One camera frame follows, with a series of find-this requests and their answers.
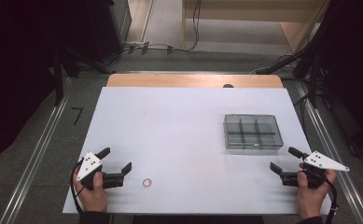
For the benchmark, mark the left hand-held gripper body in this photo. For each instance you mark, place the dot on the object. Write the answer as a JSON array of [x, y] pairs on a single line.
[[89, 165]]

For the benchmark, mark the clear grey compartment box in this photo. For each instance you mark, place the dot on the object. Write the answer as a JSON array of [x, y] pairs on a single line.
[[252, 132]]

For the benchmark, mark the power strip with plugs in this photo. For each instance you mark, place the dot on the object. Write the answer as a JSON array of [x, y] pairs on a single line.
[[145, 48]]

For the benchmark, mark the person's left hand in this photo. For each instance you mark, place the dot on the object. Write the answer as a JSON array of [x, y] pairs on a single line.
[[93, 199]]

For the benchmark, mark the black cabinet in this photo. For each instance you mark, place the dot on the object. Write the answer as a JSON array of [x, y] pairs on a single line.
[[107, 28]]

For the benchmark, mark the aluminium floor rail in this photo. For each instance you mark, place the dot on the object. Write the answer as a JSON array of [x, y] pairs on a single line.
[[334, 155], [36, 155]]

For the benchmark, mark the black metal stand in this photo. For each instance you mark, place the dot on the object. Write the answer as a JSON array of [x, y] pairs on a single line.
[[58, 81], [313, 71]]

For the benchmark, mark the person's right hand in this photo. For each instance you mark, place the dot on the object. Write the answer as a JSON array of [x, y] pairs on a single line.
[[309, 200]]

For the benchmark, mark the wooden table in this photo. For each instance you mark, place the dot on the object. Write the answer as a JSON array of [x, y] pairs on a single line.
[[185, 80]]

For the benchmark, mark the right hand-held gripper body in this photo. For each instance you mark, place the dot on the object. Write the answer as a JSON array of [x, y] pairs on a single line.
[[320, 161]]

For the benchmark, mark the light wooden shelf unit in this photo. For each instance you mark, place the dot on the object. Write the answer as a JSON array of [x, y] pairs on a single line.
[[247, 7]]

